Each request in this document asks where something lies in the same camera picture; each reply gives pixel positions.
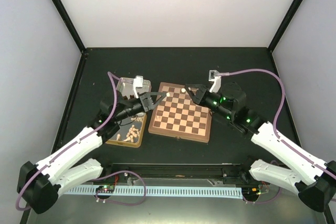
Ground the black frame post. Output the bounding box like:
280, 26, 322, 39
268, 0, 303, 53
51, 0, 86, 53

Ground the small circuit board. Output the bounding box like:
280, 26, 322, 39
247, 186, 269, 195
96, 185, 114, 194

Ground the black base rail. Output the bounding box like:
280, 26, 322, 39
102, 163, 252, 185

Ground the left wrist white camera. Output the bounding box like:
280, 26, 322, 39
132, 76, 143, 98

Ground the gold tin box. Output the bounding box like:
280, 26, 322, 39
106, 113, 147, 148

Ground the cream chess pieces pile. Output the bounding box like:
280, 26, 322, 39
116, 116, 143, 144

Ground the light blue slotted cable duct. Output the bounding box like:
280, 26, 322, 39
65, 185, 243, 199

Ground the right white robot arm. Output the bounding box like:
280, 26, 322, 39
183, 82, 335, 212

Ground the dark brown chess pieces pile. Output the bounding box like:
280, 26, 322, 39
123, 95, 134, 100

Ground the left black frame post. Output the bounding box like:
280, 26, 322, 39
51, 0, 86, 53

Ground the right small circuit board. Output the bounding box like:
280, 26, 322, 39
247, 186, 269, 195

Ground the left small circuit board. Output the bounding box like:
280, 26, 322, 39
96, 185, 114, 194

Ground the wooden chessboard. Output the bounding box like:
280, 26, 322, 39
149, 82, 212, 143

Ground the right black frame post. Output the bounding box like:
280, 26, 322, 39
268, 0, 303, 53

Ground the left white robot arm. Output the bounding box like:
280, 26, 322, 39
16, 90, 169, 214

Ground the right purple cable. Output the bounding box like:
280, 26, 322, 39
220, 68, 336, 177

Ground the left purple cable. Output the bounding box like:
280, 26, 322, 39
15, 71, 124, 211

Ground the purple cable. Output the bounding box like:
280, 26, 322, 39
15, 71, 124, 211
220, 68, 336, 177

